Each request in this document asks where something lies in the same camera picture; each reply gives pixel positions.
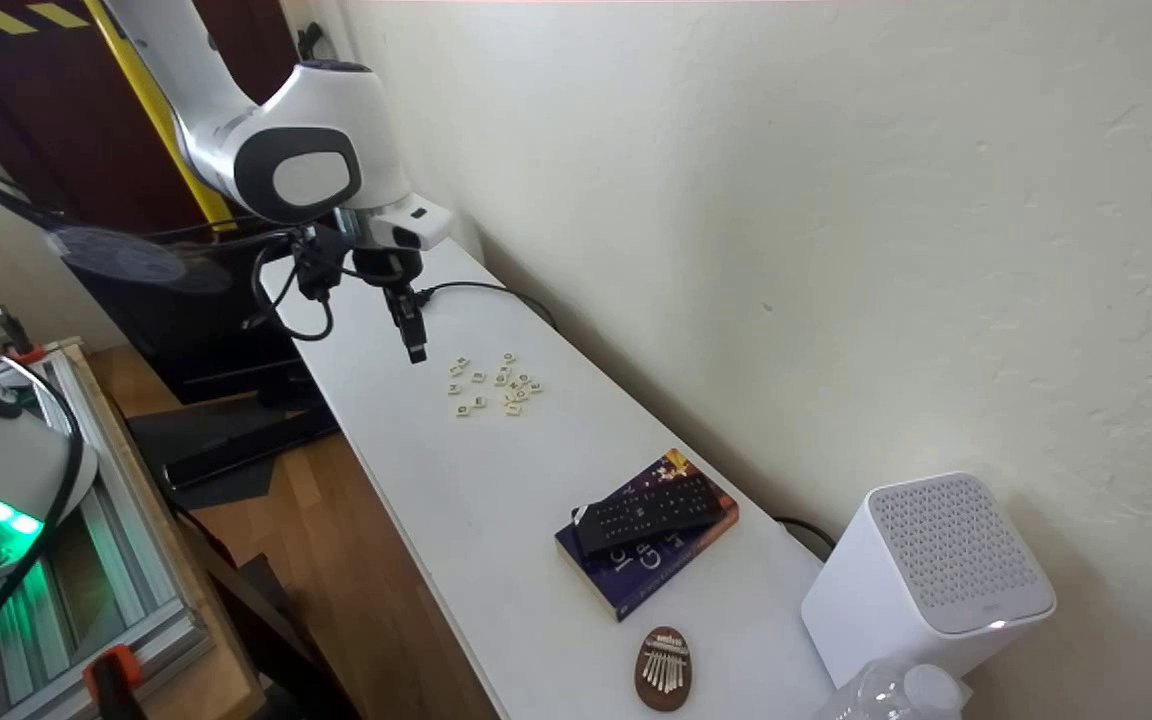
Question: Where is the yellow diagonal stripe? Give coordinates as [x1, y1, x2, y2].
[81, 0, 245, 239]

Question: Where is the brown oval kalimba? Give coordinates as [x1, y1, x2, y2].
[630, 623, 701, 715]

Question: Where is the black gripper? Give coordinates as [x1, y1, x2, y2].
[349, 237, 432, 368]

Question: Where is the yellow black hazard tape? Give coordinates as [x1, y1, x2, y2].
[0, 0, 94, 49]

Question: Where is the orange clamp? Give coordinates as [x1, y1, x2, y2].
[75, 645, 152, 720]

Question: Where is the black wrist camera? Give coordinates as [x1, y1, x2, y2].
[283, 226, 357, 306]

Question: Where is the black cabinet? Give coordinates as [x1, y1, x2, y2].
[61, 213, 381, 409]

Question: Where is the aluminium frame rail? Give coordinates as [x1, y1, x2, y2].
[0, 337, 213, 720]

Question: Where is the black remote control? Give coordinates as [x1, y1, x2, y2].
[571, 475, 726, 559]

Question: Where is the black thick cable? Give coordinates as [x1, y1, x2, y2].
[0, 350, 91, 698]

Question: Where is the wooden board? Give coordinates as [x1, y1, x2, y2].
[66, 337, 272, 720]

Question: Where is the small dark post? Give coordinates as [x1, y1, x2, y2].
[0, 301, 38, 360]

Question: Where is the purple blue book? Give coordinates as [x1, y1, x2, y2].
[553, 448, 744, 623]

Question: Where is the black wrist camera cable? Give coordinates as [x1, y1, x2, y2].
[247, 233, 340, 350]

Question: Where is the black stand leg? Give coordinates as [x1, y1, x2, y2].
[171, 506, 363, 720]

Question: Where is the black hanging wall cable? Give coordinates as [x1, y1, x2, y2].
[290, 18, 344, 73]

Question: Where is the white cube speaker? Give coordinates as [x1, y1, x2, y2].
[796, 470, 1061, 693]

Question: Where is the black low bench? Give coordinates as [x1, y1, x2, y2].
[125, 385, 344, 511]

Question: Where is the black speaker cable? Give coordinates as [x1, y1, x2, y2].
[771, 511, 840, 563]

